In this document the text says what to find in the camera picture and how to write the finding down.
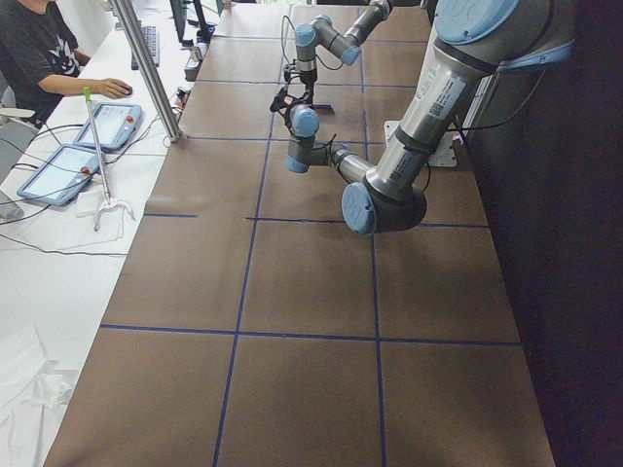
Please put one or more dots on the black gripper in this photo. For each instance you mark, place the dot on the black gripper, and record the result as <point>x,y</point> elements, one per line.
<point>309,84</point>

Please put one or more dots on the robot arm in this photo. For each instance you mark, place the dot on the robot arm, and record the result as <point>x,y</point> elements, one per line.
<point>320,32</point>
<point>470,40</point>

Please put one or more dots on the person's hand on mouse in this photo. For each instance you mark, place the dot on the person's hand on mouse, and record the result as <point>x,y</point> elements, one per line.
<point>107,87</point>

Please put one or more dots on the black keyboard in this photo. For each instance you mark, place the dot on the black keyboard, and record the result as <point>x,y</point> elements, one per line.
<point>151,39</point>

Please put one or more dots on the upper teach pendant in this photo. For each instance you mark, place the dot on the upper teach pendant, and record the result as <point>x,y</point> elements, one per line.
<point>115,123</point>

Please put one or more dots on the teach pendant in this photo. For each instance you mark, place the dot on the teach pendant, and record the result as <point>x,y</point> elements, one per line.
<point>115,123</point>
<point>62,176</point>

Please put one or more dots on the reacher grabber stick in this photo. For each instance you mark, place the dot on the reacher grabber stick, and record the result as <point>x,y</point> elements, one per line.
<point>109,203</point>

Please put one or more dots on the lower teach pendant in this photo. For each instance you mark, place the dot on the lower teach pendant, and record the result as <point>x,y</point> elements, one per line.
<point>62,176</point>

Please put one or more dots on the seated person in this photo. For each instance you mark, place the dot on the seated person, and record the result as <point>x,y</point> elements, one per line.
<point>40,57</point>

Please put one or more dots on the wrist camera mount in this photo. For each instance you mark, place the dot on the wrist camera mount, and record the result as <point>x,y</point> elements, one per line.
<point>282,100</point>
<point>290,71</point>

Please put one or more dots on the aluminium frame post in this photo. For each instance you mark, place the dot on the aluminium frame post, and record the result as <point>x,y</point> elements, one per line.
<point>124,11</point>

